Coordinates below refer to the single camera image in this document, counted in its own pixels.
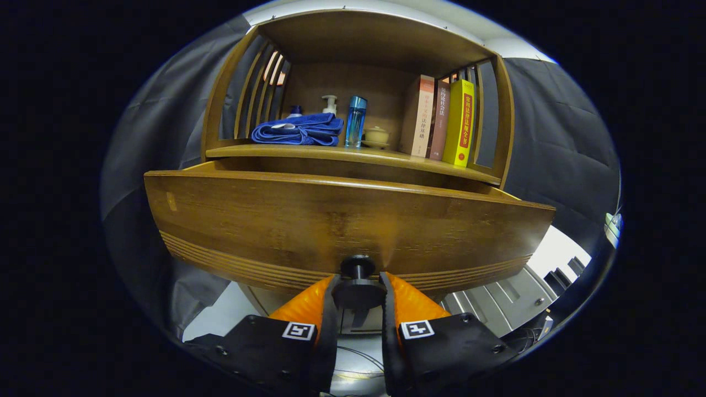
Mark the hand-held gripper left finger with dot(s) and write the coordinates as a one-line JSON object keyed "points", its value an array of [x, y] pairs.
{"points": [[329, 342]]}

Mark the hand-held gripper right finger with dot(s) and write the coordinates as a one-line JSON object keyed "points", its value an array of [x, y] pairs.
{"points": [[389, 353]]}

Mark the black drawer knob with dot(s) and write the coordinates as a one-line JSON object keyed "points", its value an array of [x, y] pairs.
{"points": [[358, 292]]}

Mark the wooden drawer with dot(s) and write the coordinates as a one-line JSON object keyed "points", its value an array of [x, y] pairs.
{"points": [[331, 220]]}

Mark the grey metal cabinet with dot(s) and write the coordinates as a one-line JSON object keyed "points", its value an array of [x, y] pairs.
{"points": [[496, 300]]}

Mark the wooden countertop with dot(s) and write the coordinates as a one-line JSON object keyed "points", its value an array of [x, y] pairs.
{"points": [[342, 151]]}

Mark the wooden cabinet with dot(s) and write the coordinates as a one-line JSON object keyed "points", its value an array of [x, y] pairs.
{"points": [[353, 82]]}

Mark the beige lidded teacup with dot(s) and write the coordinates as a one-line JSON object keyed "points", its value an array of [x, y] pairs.
{"points": [[376, 136]]}

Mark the folded blue towel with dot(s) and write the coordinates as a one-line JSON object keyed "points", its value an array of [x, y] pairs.
{"points": [[309, 129]]}

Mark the clear blue bottle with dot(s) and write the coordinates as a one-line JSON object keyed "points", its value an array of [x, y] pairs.
{"points": [[356, 121]]}

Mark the small blue white bottle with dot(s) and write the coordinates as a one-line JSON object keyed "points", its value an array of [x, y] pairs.
{"points": [[295, 113]]}

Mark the white pump bottle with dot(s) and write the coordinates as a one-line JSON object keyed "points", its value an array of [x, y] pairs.
{"points": [[330, 107]]}

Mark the brown book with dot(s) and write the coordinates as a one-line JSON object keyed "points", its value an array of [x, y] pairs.
{"points": [[439, 121]]}

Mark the orange and white book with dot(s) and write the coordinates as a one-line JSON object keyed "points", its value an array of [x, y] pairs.
{"points": [[423, 116]]}

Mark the yellow book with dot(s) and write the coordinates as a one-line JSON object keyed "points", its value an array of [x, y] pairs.
{"points": [[460, 121]]}

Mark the white round device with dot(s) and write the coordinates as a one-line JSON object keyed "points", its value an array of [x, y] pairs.
{"points": [[613, 226]]}

